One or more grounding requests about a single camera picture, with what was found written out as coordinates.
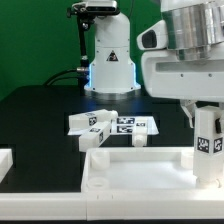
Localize white fence bar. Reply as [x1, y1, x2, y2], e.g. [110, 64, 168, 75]
[0, 190, 224, 221]
[0, 149, 13, 183]

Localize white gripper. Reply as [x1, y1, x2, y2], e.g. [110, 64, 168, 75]
[137, 20, 224, 134]

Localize white left fence bar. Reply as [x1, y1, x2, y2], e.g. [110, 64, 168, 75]
[0, 149, 13, 183]

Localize white marker sheet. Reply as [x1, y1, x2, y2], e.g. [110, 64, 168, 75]
[67, 116, 160, 137]

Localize camera on stand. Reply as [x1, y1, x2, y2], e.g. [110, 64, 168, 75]
[72, 0, 119, 15]

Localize black cables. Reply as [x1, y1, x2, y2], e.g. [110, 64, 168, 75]
[43, 68, 84, 87]

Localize white square desk top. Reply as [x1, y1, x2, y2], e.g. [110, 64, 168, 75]
[81, 147, 224, 194]

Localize white front fence bar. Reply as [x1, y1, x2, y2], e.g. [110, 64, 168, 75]
[0, 190, 224, 221]

